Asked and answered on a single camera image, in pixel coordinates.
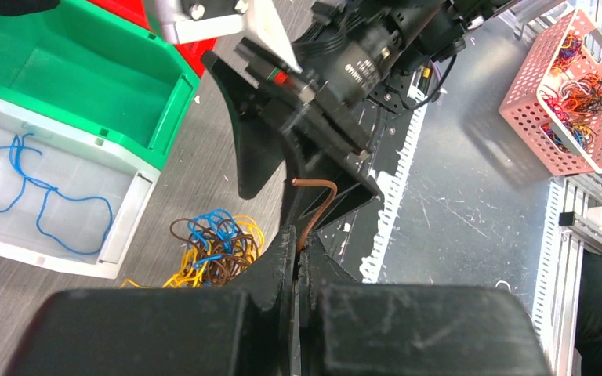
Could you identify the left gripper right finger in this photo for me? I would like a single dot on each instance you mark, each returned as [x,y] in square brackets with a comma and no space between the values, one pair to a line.
[316,270]

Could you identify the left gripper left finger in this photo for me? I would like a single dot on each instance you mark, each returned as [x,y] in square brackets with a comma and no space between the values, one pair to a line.
[263,323]

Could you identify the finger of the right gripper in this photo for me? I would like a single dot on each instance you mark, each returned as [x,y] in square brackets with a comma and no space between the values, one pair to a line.
[321,186]
[258,153]

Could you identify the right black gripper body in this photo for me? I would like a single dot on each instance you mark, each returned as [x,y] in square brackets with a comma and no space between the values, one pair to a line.
[310,109]

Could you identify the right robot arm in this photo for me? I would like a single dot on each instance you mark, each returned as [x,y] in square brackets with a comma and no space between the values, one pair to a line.
[352,51]

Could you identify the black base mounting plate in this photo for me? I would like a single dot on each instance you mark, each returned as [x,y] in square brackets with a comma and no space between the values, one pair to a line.
[358,226]

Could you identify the green plastic bin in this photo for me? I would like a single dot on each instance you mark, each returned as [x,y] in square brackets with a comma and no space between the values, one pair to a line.
[88,68]

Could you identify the red plastic bin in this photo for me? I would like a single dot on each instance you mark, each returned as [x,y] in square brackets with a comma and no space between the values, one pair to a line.
[190,42]

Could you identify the white plastic bin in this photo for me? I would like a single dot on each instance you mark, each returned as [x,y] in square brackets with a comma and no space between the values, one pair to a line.
[70,201]

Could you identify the pink perforated basket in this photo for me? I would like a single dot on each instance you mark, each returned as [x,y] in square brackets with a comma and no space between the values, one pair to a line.
[555,102]

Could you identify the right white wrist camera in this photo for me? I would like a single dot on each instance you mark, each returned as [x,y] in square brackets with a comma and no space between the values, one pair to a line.
[258,20]

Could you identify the white slotted cable duct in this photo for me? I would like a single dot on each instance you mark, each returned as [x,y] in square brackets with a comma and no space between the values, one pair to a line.
[555,301]

